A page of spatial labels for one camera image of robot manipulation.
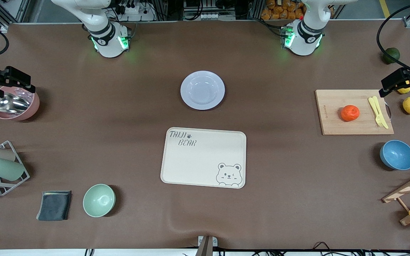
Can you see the orange fruit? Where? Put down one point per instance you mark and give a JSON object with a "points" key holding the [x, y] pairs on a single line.
{"points": [[350, 113]]}

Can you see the white round plate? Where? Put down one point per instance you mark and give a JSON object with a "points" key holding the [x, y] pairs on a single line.
{"points": [[202, 90]]}

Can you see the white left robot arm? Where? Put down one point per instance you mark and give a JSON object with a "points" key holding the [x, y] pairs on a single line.
{"points": [[303, 39]]}

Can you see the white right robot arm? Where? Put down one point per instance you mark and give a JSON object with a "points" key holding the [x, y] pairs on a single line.
{"points": [[107, 39]]}

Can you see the metal scoop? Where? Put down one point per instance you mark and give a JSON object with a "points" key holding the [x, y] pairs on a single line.
{"points": [[9, 104]]}

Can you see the dark green lime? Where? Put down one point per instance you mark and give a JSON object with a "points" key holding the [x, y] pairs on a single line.
{"points": [[393, 56]]}

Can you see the pink bowl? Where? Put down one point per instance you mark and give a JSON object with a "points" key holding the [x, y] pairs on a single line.
{"points": [[30, 106]]}

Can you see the yellow plastic fork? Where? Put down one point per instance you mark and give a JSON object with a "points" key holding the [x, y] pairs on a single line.
{"points": [[373, 105]]}

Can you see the yellow plastic knife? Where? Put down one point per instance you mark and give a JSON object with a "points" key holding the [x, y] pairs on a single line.
{"points": [[385, 122]]}

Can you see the blue bowl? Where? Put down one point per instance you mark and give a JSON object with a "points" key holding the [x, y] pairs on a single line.
{"points": [[398, 155]]}

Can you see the wooden cutting board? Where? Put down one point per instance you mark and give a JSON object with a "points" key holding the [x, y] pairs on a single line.
{"points": [[333, 121]]}

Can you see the light green cup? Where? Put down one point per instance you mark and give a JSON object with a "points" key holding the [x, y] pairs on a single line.
{"points": [[5, 169]]}

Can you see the wooden mug rack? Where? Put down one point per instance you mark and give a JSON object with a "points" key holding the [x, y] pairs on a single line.
{"points": [[409, 186]]}

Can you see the dark grey folded cloth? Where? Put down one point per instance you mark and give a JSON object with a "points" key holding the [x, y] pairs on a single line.
{"points": [[54, 205]]}

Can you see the white power strip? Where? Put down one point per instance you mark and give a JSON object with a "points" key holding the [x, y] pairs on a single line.
{"points": [[135, 10]]}

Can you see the bag of orange snacks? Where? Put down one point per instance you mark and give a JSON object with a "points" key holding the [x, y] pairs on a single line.
{"points": [[279, 10]]}

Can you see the light green bowl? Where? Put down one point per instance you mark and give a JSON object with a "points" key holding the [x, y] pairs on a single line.
{"points": [[99, 200]]}

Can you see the cream bear print tray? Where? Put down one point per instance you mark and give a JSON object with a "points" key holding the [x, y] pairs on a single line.
{"points": [[198, 161]]}

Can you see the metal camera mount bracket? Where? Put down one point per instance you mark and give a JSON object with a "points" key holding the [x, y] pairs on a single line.
{"points": [[207, 243]]}

